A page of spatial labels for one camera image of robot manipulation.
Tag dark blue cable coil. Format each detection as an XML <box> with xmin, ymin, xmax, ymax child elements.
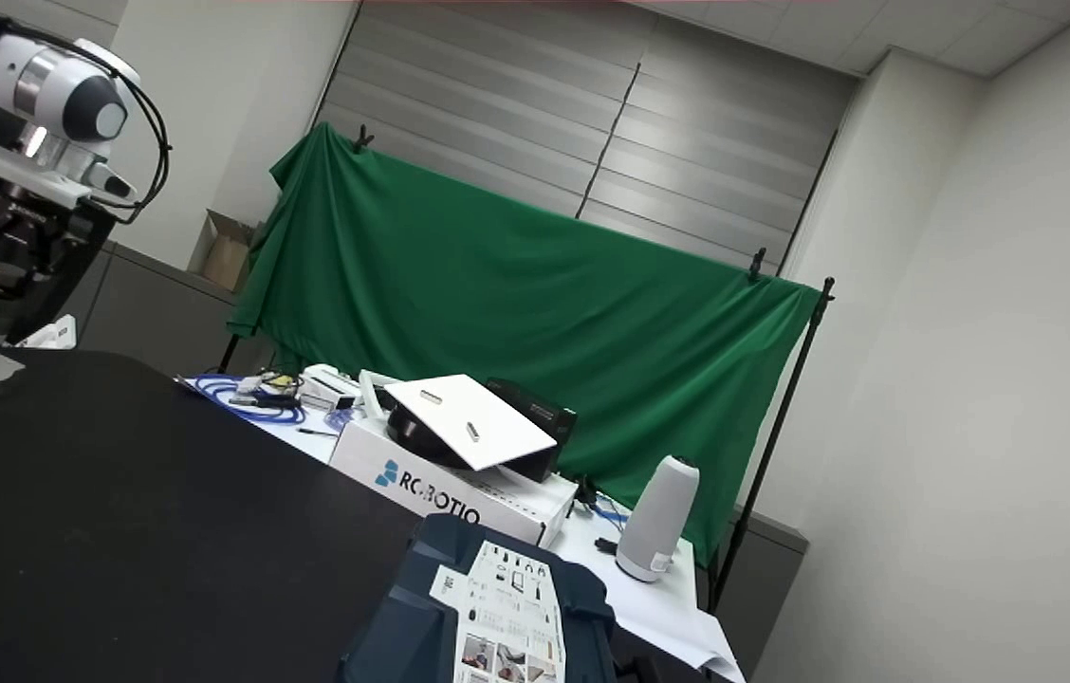
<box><xmin>209</xmin><ymin>383</ymin><xmax>310</xmax><ymax>427</ymax></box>

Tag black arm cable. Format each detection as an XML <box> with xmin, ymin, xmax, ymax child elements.
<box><xmin>92</xmin><ymin>42</ymin><xmax>176</xmax><ymax>222</ymax></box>

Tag grey window blinds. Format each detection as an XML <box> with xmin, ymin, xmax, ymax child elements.
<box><xmin>310</xmin><ymin>0</ymin><xmax>860</xmax><ymax>275</ymax></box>

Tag white Robotiq cardboard box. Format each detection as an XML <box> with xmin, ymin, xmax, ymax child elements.
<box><xmin>325</xmin><ymin>408</ymin><xmax>584</xmax><ymax>551</ymax></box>

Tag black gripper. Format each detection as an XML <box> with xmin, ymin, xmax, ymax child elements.
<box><xmin>0</xmin><ymin>202</ymin><xmax>118</xmax><ymax>350</ymax></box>

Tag brown cardboard box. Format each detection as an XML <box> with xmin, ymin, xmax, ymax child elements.
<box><xmin>187</xmin><ymin>206</ymin><xmax>262</xmax><ymax>299</ymax></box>

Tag dark blue plastic case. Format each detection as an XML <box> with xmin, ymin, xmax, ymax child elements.
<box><xmin>339</xmin><ymin>507</ymin><xmax>622</xmax><ymax>683</ymax></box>

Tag black backdrop stand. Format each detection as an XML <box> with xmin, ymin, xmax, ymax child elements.
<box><xmin>214</xmin><ymin>122</ymin><xmax>840</xmax><ymax>618</ymax></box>

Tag light blue cable loop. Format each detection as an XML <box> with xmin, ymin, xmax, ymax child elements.
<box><xmin>180</xmin><ymin>368</ymin><xmax>245</xmax><ymax>402</ymax></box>

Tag green backdrop cloth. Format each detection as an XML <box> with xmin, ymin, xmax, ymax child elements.
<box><xmin>226</xmin><ymin>122</ymin><xmax>826</xmax><ymax>562</ymax></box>

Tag white flat box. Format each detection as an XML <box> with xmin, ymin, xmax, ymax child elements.
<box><xmin>291</xmin><ymin>359</ymin><xmax>363</xmax><ymax>412</ymax></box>

